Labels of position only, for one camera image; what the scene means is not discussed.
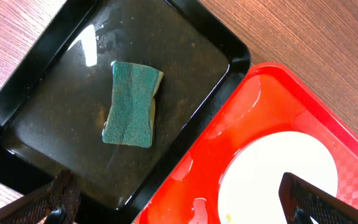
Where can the black rectangular tray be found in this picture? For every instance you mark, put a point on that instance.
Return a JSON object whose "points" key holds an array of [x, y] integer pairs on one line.
{"points": [[54, 106]]}

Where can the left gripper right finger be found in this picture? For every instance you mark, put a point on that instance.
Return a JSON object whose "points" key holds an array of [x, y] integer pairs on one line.
{"points": [[302, 202]]}

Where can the light blue plate top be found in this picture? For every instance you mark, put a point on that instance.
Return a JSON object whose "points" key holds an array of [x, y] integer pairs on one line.
{"points": [[249, 189]]}

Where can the green yellow sponge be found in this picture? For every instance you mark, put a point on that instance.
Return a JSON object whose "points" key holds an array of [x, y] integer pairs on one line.
{"points": [[131, 116]]}

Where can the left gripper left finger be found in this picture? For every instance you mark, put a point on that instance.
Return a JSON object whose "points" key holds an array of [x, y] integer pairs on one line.
{"points": [[56, 202]]}

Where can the red plastic tray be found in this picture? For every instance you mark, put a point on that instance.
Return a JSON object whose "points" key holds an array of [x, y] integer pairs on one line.
{"points": [[271, 99]]}

